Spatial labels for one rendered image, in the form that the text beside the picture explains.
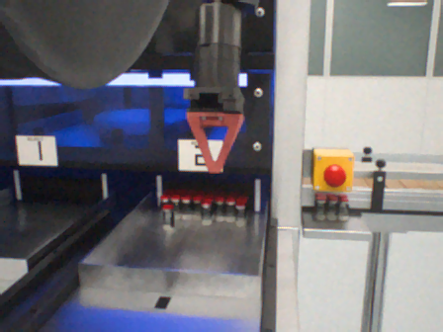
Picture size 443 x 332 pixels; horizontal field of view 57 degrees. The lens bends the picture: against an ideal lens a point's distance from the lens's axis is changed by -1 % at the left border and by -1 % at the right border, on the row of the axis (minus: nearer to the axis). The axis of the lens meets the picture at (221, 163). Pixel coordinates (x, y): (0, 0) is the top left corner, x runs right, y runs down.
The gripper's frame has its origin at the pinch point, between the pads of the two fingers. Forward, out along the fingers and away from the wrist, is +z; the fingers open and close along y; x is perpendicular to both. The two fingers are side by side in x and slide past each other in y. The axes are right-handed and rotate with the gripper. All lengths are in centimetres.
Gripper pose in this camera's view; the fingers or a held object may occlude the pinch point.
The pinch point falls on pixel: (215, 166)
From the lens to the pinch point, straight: 52.3
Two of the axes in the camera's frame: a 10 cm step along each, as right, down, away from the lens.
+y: 1.1, -0.3, 9.9
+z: -0.3, 10.0, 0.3
